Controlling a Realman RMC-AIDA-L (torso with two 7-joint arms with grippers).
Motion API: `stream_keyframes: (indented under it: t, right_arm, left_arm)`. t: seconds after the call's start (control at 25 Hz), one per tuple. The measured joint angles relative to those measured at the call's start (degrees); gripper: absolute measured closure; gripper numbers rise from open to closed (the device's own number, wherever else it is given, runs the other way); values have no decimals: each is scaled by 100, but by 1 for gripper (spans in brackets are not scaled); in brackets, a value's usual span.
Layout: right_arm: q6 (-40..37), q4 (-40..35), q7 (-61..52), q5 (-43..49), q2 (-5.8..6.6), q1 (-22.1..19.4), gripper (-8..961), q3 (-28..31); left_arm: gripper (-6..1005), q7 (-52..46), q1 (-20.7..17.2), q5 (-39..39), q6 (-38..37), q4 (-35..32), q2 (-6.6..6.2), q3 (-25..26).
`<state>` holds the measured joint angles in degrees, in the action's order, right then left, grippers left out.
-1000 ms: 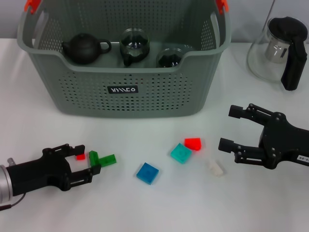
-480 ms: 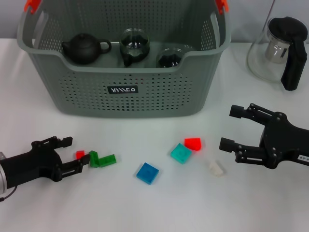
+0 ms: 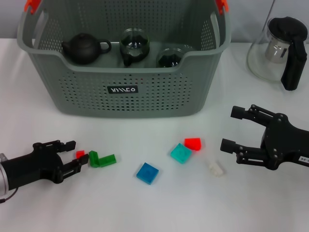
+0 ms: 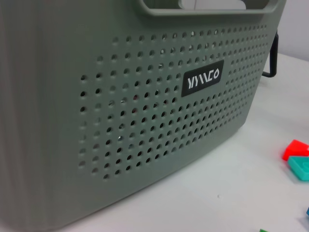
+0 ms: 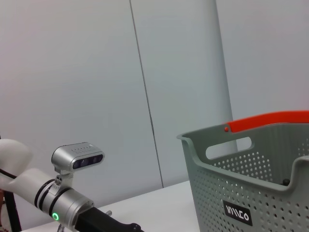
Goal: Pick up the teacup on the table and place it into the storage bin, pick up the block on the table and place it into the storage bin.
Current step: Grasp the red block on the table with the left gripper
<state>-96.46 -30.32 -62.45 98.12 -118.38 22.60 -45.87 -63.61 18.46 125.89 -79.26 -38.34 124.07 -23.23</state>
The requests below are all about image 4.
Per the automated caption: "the grey-green perforated storage bin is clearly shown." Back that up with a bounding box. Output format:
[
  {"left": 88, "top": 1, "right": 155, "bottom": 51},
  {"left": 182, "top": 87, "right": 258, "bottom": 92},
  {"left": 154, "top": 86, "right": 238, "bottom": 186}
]
[{"left": 0, "top": 0, "right": 287, "bottom": 232}]

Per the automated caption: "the teal square block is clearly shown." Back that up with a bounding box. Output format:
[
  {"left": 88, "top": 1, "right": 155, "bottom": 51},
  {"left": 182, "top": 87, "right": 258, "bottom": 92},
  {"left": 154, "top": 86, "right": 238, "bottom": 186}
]
[{"left": 287, "top": 156, "right": 309, "bottom": 181}]

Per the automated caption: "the orange-red flat block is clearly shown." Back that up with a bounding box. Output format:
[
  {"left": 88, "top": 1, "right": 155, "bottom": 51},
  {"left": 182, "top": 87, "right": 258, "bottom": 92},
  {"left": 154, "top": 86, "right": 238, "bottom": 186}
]
[{"left": 281, "top": 139, "right": 309, "bottom": 162}]

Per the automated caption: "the glass pitcher black handle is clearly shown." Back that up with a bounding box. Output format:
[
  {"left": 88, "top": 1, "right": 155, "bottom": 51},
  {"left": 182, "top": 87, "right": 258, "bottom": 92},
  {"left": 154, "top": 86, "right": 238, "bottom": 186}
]
[{"left": 262, "top": 30, "right": 281, "bottom": 78}]

